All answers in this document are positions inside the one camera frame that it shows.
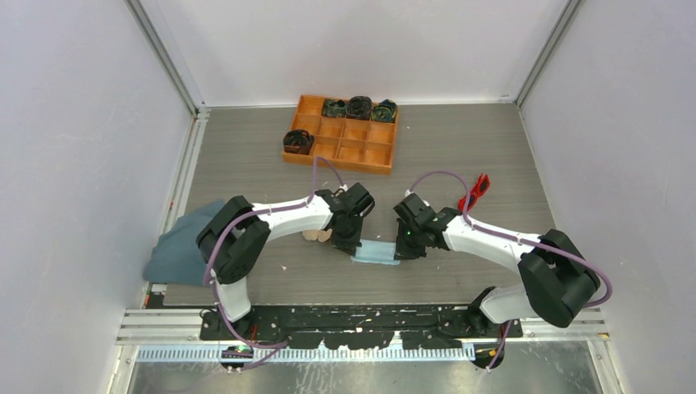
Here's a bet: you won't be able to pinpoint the light blue cleaning cloth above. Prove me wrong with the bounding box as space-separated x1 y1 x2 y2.
350 240 401 266

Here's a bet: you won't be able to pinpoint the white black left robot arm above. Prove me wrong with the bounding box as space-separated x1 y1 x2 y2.
195 183 375 340

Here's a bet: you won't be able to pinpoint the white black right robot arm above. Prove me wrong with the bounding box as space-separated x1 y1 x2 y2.
394 193 601 337

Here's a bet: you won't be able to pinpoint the red sunglasses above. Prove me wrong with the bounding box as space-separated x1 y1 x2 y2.
458 173 490 213

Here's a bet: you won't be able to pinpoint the orange wooden divided tray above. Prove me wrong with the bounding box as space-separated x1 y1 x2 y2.
282 94 400 175

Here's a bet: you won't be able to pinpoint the rolled dark green tie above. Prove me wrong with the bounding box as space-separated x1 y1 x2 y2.
321 98 347 118

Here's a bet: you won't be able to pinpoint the rolled black brown tie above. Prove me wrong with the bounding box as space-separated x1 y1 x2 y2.
346 96 373 121

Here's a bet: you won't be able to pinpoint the rolled green patterned tie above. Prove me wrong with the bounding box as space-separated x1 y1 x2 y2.
370 98 398 123

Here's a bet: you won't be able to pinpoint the dark blue-grey cloth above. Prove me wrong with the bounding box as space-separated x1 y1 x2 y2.
142 199 225 286

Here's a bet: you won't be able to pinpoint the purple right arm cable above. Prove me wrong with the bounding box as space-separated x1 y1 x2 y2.
405 170 615 371

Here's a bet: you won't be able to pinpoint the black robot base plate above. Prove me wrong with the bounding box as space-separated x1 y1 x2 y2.
233 304 523 350

